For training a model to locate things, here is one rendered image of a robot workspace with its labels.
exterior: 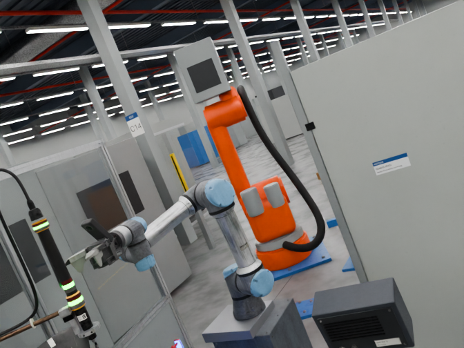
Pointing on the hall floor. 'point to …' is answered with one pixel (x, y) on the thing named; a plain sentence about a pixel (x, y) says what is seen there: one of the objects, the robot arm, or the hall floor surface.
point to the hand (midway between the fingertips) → (75, 259)
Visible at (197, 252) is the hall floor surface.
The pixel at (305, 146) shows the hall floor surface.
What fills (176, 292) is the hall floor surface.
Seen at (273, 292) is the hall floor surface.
